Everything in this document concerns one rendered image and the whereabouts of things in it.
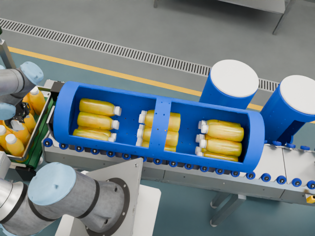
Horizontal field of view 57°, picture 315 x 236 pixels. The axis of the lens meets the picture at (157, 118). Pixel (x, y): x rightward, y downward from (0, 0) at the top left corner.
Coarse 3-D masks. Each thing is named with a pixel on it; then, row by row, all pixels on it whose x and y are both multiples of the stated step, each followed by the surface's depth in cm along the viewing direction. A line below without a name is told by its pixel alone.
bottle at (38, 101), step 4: (40, 92) 143; (32, 96) 140; (36, 96) 141; (40, 96) 142; (32, 100) 142; (36, 100) 142; (40, 100) 143; (44, 100) 146; (32, 104) 145; (36, 104) 144; (40, 104) 145; (44, 104) 148; (36, 108) 147; (40, 108) 147; (36, 112) 151; (40, 112) 150
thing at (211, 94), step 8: (208, 80) 167; (208, 88) 167; (216, 88) 160; (208, 96) 169; (216, 96) 163; (224, 96) 159; (232, 96) 158; (248, 96) 159; (216, 104) 167; (224, 104) 164; (232, 104) 162; (240, 104) 163
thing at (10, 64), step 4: (4, 40) 153; (0, 44) 151; (4, 44) 153; (0, 48) 153; (4, 48) 154; (0, 52) 156; (4, 52) 155; (8, 52) 158; (4, 56) 158; (8, 56) 159; (4, 60) 160; (8, 60) 160; (12, 60) 164; (8, 64) 163; (12, 64) 164; (8, 68) 166; (12, 68) 165
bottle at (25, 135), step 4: (24, 128) 131; (12, 132) 130; (16, 132) 129; (20, 132) 129; (24, 132) 131; (28, 132) 134; (16, 136) 130; (20, 136) 130; (24, 136) 132; (28, 136) 134; (24, 140) 134; (28, 140) 136; (24, 144) 136; (32, 144) 141
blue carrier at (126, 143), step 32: (64, 96) 120; (96, 96) 142; (128, 96) 139; (160, 96) 129; (64, 128) 120; (128, 128) 146; (160, 128) 119; (192, 128) 147; (256, 128) 121; (192, 160) 125; (224, 160) 124; (256, 160) 122
